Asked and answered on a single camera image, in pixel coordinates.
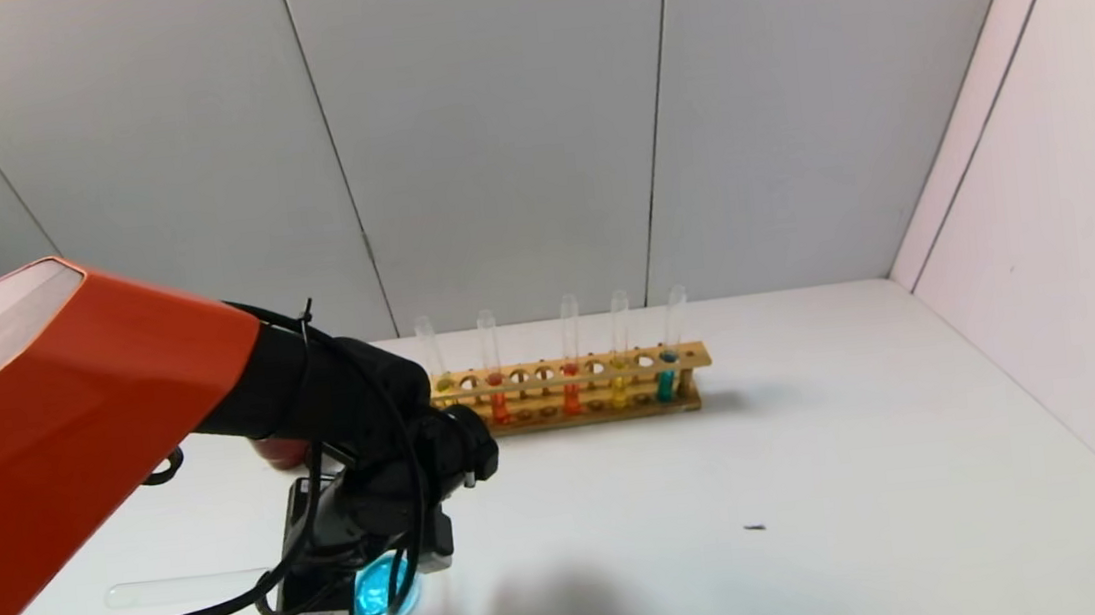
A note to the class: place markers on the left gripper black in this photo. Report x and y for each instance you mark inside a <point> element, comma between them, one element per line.
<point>313,603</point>

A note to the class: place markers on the test tube with yellow pigment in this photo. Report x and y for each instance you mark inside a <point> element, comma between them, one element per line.
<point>619,391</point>
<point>444,386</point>

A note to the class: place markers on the test tube with blue pigment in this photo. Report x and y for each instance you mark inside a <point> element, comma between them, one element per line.
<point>666,386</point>
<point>183,589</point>

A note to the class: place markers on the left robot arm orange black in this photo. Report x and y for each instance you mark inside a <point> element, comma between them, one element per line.
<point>67,424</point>

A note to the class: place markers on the clear glass beaker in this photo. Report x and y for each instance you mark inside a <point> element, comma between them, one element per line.
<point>374,595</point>

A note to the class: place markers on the test tube with red pigment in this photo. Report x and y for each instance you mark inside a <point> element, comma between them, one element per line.
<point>498,408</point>
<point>572,401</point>

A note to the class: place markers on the wooden test tube rack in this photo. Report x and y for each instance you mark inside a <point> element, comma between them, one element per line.
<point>598,413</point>

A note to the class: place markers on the red round object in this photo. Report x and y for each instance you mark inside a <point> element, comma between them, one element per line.
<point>281,456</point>

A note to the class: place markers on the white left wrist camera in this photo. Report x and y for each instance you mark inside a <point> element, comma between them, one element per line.
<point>435,549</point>

